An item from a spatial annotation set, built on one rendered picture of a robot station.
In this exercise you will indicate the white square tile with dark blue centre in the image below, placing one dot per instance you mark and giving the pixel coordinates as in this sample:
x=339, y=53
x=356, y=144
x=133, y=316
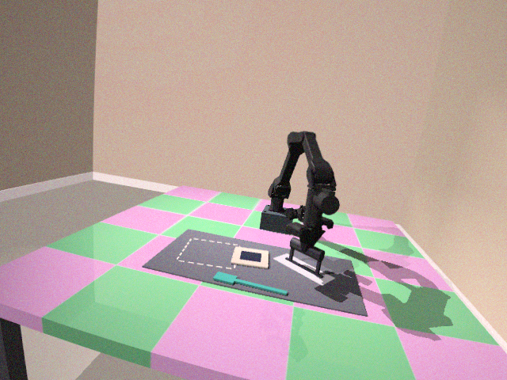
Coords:
x=251, y=257

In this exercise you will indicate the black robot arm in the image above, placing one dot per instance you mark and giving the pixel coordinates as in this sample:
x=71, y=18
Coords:
x=320, y=176

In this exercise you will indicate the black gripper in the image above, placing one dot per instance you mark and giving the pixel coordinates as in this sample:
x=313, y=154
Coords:
x=311, y=230

